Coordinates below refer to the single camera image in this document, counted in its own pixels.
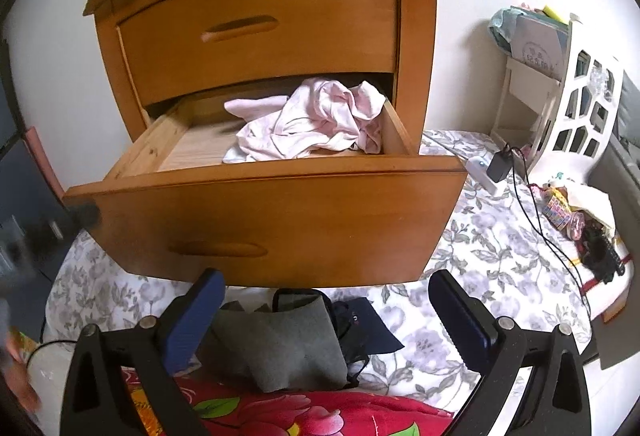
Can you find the beige paper bag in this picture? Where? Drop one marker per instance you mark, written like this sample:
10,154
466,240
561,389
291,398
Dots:
592,206

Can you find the black lace underwear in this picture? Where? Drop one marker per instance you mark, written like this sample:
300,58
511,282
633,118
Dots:
336,316

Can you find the wooden drawer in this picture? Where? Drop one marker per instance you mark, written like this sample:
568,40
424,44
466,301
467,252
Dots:
300,216
300,26

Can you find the dark cabinet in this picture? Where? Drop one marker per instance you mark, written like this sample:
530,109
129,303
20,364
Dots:
30,176

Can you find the closed wooden drawer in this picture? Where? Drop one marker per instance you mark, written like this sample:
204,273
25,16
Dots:
300,26

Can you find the grey underwear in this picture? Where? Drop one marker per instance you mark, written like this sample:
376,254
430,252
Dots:
280,346

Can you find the striped white towel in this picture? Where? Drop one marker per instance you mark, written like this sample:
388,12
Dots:
612,296

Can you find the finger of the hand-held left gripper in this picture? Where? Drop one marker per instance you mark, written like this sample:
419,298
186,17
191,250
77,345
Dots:
82,213

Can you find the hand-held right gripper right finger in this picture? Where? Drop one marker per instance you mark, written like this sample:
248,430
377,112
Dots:
460,316

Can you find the white booklet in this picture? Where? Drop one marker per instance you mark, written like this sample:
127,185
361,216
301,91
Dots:
540,49

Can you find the black charger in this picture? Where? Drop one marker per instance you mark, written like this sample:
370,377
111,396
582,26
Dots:
500,166

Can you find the wooden nightstand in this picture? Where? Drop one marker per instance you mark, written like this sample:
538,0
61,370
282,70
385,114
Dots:
417,41

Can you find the colourful packet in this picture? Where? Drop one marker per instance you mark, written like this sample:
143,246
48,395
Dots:
556,210

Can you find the black cloth bundle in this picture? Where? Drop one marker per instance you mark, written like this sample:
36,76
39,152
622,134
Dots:
602,256

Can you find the green yellow packet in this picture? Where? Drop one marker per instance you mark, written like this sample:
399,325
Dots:
26,343

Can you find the cream small shelf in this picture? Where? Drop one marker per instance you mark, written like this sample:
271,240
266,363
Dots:
525,71

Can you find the grey floral bed sheet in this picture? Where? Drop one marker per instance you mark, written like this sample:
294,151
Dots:
500,241

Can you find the navy underwear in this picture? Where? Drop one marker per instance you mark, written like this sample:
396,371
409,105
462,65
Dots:
375,331

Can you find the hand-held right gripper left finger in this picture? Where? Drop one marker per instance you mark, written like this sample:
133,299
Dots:
195,316

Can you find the white lattice rack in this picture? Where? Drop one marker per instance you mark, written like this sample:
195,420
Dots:
575,39

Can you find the red floral blanket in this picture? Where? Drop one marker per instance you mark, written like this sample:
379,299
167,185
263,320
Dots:
300,416

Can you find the light blue plastic bag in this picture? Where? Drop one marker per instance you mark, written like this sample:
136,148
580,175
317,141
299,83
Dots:
500,26

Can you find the pink garment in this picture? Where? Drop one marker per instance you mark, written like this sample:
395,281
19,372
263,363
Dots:
325,116

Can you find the yellow item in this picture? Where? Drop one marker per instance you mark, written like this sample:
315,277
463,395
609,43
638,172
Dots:
554,12

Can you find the white power strip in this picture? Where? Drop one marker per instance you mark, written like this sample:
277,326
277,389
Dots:
482,175

